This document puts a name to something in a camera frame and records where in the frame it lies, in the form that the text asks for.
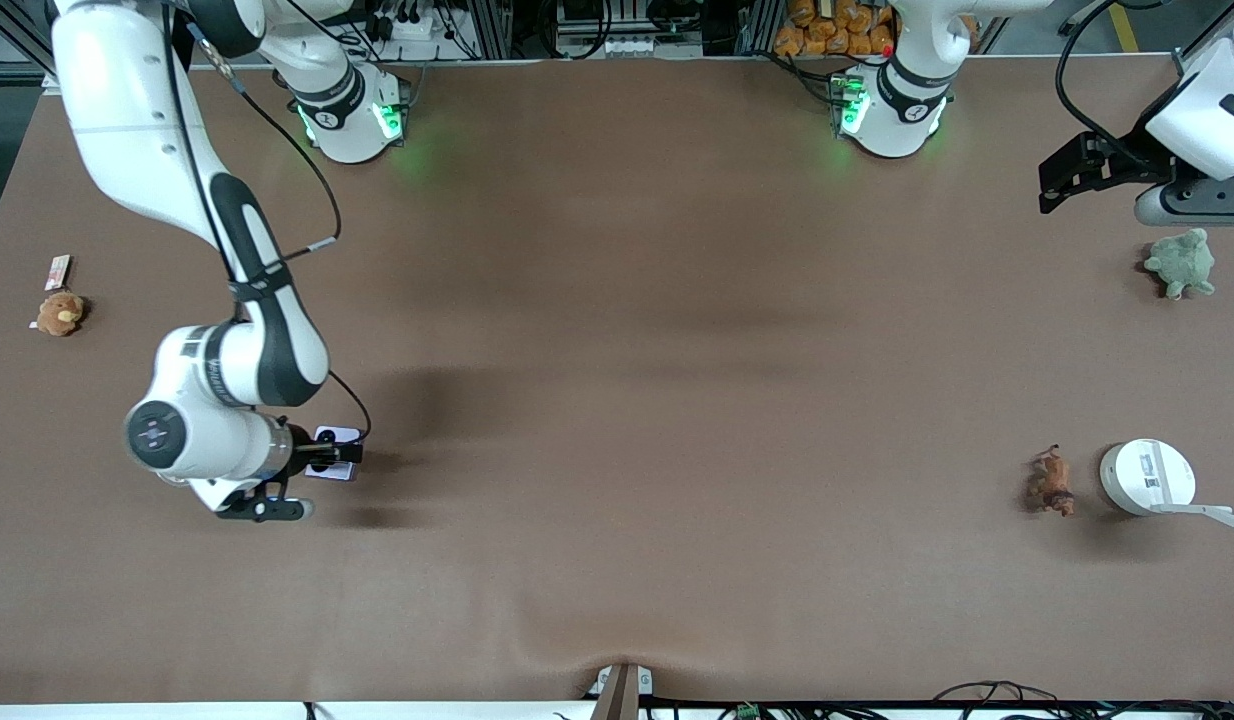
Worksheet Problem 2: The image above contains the white phone with two lenses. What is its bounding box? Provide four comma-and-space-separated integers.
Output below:
305, 427, 364, 483

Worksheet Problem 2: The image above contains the brown lion statue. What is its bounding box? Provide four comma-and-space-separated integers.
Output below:
1024, 445, 1077, 518

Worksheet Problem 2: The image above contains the green plush turtle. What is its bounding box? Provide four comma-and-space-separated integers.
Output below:
1143, 228, 1218, 300

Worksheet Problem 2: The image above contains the orange plush toy pile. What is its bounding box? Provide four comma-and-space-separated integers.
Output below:
773, 0, 900, 58

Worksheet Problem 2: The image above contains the brown plush toy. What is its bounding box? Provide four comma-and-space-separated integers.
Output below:
29, 291, 88, 338

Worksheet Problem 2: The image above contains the metal table clamp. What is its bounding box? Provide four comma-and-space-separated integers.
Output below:
589, 662, 655, 720

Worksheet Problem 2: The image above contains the white power strip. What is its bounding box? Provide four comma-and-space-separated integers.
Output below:
375, 8, 450, 43

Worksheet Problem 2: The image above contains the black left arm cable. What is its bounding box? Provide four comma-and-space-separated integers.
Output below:
1053, 0, 1158, 159

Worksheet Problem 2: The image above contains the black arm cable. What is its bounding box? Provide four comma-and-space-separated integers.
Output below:
1053, 0, 1158, 159
162, 0, 341, 296

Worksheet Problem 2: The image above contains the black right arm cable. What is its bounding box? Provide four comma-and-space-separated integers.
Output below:
162, 0, 341, 296

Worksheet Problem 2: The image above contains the black floor cable bundle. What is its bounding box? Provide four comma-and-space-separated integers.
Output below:
932, 680, 1068, 720

